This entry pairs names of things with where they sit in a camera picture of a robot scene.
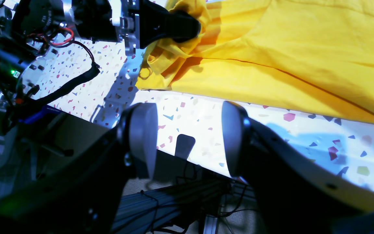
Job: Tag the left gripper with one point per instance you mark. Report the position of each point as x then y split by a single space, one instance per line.
119 21

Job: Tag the black table clamp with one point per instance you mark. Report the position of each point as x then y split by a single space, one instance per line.
184 146

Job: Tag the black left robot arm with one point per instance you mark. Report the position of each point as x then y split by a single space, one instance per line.
30 28

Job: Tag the yellow T-shirt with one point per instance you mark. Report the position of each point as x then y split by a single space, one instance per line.
314 56

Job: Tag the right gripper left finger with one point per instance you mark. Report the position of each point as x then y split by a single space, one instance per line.
83 197

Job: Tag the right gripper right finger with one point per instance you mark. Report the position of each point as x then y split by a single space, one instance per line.
294 194

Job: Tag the terrazzo patterned table cloth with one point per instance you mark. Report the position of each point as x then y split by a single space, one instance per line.
343 147

